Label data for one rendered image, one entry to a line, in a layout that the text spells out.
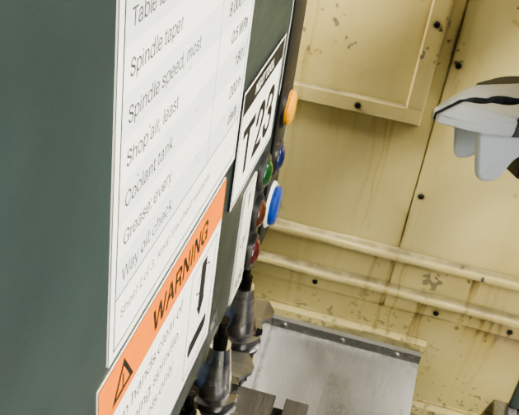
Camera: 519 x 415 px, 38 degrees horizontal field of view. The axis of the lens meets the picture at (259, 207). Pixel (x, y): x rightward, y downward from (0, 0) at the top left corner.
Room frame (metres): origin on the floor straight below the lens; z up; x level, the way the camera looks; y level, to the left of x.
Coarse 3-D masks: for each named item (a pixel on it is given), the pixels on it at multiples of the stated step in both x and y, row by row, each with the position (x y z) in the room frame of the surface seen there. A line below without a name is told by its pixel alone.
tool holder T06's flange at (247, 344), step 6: (258, 324) 0.75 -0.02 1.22; (258, 330) 0.74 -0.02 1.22; (252, 336) 0.73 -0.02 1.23; (258, 336) 0.75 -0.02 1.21; (234, 342) 0.71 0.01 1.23; (240, 342) 0.71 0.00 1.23; (246, 342) 0.71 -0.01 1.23; (252, 342) 0.71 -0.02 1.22; (258, 342) 0.72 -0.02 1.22; (234, 348) 0.71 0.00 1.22; (240, 348) 0.71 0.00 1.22; (246, 348) 0.71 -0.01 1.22; (252, 348) 0.72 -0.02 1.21; (252, 354) 0.72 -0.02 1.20
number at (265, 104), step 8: (272, 80) 0.42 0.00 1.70; (272, 88) 0.42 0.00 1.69; (264, 96) 0.40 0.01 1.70; (272, 96) 0.42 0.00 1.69; (264, 104) 0.40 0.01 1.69; (272, 104) 0.43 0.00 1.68; (264, 112) 0.41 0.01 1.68; (272, 112) 0.43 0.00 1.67; (256, 120) 0.38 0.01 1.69; (264, 120) 0.41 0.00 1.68; (256, 128) 0.39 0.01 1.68; (264, 128) 0.41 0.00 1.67; (256, 136) 0.39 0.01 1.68; (264, 136) 0.42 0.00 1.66; (256, 144) 0.40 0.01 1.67; (256, 152) 0.40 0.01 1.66
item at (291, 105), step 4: (292, 92) 0.48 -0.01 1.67; (296, 92) 0.48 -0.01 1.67; (288, 96) 0.47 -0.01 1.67; (292, 96) 0.47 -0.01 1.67; (296, 96) 0.48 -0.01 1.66; (288, 100) 0.47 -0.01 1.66; (292, 100) 0.47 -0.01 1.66; (296, 100) 0.48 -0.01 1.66; (288, 104) 0.47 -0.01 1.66; (292, 104) 0.47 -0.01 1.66; (296, 104) 0.48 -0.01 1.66; (288, 108) 0.47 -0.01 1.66; (292, 108) 0.47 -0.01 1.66; (288, 112) 0.47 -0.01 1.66; (292, 112) 0.47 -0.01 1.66; (284, 116) 0.47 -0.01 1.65; (288, 116) 0.47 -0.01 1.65; (292, 116) 0.48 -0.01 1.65; (284, 120) 0.47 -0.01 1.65; (288, 120) 0.47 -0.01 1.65; (284, 124) 0.47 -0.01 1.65; (288, 124) 0.48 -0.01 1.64
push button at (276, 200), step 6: (276, 186) 0.48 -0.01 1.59; (276, 192) 0.48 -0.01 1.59; (282, 192) 0.48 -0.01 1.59; (276, 198) 0.47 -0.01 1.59; (282, 198) 0.49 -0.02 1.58; (270, 204) 0.47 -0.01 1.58; (276, 204) 0.47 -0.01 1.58; (270, 210) 0.47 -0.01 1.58; (276, 210) 0.47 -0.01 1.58; (270, 216) 0.47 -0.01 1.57; (276, 216) 0.47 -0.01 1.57; (270, 222) 0.47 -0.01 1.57
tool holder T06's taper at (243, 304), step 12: (240, 288) 0.73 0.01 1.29; (252, 288) 0.74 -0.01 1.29; (240, 300) 0.72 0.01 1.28; (252, 300) 0.73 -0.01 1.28; (228, 312) 0.73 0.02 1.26; (240, 312) 0.72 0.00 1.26; (252, 312) 0.73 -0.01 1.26; (240, 324) 0.72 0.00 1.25; (252, 324) 0.73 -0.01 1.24; (240, 336) 0.72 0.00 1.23
